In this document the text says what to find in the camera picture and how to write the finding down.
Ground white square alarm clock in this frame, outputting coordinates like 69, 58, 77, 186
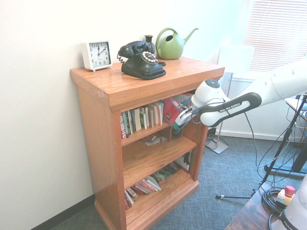
80, 40, 113, 72

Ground orange red paperback book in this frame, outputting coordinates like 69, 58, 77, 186
163, 97, 184, 125

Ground desk with black leg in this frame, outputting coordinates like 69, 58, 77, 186
285, 97, 307, 173

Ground white and brown book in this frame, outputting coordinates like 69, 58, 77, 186
126, 186, 140, 199

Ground dark green spine book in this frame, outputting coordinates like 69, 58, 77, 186
125, 109, 136, 136

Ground black coiled cable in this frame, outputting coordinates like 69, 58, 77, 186
260, 186, 288, 215

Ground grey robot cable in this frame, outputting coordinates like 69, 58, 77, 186
243, 112, 274, 170

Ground red white spine book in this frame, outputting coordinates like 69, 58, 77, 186
119, 112, 128, 139

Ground black tripod stand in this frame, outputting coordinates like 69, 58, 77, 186
215, 94, 307, 200

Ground green cover book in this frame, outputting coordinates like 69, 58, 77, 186
140, 107, 148, 130

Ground dark wooden table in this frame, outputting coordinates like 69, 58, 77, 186
224, 183, 291, 230

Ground white floor lamp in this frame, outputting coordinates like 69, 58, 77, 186
205, 45, 255, 155

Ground black rotary telephone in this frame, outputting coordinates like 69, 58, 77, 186
117, 41, 167, 81

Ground yellow red emergency stop button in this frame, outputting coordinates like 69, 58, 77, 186
277, 185, 296, 207

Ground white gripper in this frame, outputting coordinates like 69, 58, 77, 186
176, 107, 194, 127

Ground green plastic watering can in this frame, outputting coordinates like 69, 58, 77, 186
155, 27, 200, 60

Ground cream paperback book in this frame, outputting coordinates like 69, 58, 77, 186
151, 103, 160, 127
145, 105, 154, 128
133, 108, 142, 132
156, 101, 165, 126

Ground dark green camouflage book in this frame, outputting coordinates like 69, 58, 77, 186
153, 165, 179, 183

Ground wooden bookshelf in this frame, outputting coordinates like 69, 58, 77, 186
70, 56, 225, 230

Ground black and white book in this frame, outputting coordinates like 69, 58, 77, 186
177, 150, 193, 173

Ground teal paperback book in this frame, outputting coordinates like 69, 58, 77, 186
170, 115, 190, 142

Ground thin white book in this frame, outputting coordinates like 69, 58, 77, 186
143, 176, 162, 192

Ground white window blinds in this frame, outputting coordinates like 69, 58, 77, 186
242, 0, 307, 72

